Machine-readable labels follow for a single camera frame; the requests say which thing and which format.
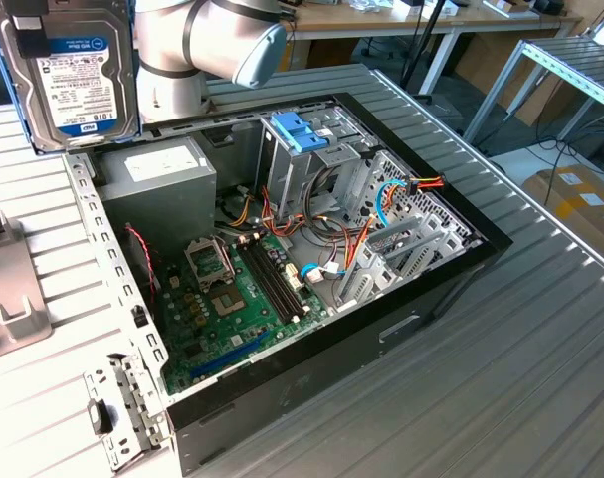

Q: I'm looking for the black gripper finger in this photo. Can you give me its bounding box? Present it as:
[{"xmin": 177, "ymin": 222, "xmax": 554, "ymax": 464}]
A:
[{"xmin": 11, "ymin": 13, "xmax": 53, "ymax": 60}]

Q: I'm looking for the hard disk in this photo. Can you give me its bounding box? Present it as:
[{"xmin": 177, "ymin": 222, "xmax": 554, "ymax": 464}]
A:
[{"xmin": 0, "ymin": 0, "xmax": 144, "ymax": 156}]

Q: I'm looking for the blue disk data wire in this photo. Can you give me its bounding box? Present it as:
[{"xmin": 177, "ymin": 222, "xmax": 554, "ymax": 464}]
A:
[{"xmin": 373, "ymin": 177, "xmax": 415, "ymax": 229}]

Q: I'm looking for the orange disk power wire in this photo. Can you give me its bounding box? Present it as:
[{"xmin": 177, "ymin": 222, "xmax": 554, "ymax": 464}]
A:
[{"xmin": 383, "ymin": 173, "xmax": 447, "ymax": 223}]

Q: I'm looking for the silver disk bay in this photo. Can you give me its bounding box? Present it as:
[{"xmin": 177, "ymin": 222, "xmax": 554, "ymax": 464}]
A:
[{"xmin": 330, "ymin": 211, "xmax": 485, "ymax": 314}]

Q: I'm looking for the grey power supply unit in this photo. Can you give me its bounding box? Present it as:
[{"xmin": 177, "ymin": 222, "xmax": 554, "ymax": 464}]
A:
[{"xmin": 96, "ymin": 136, "xmax": 218, "ymax": 260}]

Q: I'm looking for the grey parts rack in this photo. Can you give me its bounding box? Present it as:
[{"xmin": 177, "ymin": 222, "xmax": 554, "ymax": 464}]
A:
[{"xmin": 0, "ymin": 208, "xmax": 53, "ymax": 362}]

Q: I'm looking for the blue plastic bay latch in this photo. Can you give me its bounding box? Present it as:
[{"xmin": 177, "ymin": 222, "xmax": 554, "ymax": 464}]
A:
[{"xmin": 270, "ymin": 113, "xmax": 332, "ymax": 155}]

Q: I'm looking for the metal socket cover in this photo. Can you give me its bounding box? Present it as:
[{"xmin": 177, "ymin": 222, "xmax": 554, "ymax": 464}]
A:
[{"xmin": 183, "ymin": 236, "xmax": 236, "ymax": 294}]

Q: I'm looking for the silver drive cage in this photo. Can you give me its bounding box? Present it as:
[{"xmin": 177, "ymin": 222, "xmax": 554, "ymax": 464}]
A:
[{"xmin": 254, "ymin": 107, "xmax": 377, "ymax": 225}]

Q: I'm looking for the CPU socket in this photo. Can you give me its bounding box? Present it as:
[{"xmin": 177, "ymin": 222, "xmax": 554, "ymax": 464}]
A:
[{"xmin": 206, "ymin": 283, "xmax": 247, "ymax": 321}]

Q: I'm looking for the wooden desk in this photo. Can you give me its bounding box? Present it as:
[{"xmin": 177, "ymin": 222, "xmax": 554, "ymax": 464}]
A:
[{"xmin": 276, "ymin": 0, "xmax": 584, "ymax": 99}]

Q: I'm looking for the black RAM slot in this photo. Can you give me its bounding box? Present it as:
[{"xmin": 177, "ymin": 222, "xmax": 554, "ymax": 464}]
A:
[
  {"xmin": 239, "ymin": 241, "xmax": 296, "ymax": 324},
  {"xmin": 251, "ymin": 237, "xmax": 306, "ymax": 320}
]

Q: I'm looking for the white motherboard connector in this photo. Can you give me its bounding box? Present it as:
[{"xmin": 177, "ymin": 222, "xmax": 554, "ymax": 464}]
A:
[{"xmin": 284, "ymin": 262, "xmax": 303, "ymax": 294}]

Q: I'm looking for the green motherboard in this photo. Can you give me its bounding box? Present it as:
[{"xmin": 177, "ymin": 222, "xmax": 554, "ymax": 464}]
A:
[{"xmin": 159, "ymin": 231, "xmax": 332, "ymax": 397}]

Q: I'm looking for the blue expansion slot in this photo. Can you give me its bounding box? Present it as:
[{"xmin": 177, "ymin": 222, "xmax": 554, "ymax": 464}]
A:
[{"xmin": 188, "ymin": 331, "xmax": 272, "ymax": 380}]

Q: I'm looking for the brown cardboard sheet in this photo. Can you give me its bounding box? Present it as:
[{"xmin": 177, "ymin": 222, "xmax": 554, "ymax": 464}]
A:
[{"xmin": 453, "ymin": 30, "xmax": 584, "ymax": 128}]

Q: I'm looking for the black open PC case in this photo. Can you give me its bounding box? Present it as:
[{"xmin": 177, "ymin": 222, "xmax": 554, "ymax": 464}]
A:
[{"xmin": 62, "ymin": 92, "xmax": 514, "ymax": 478}]

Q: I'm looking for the labelled cardboard box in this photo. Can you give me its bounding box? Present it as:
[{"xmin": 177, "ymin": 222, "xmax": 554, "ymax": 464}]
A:
[{"xmin": 521, "ymin": 165, "xmax": 604, "ymax": 265}]

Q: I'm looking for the red black fan wire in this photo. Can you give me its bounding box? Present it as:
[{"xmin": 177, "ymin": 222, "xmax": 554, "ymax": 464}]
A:
[{"xmin": 124, "ymin": 223, "xmax": 159, "ymax": 296}]

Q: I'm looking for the multicoloured wire bundle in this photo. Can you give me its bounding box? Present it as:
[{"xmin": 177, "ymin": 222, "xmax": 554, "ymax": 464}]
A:
[{"xmin": 215, "ymin": 166, "xmax": 382, "ymax": 280}]

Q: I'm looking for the short blue wire white plug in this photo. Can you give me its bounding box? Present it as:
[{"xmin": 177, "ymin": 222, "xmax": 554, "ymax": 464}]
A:
[{"xmin": 299, "ymin": 262, "xmax": 343, "ymax": 286}]

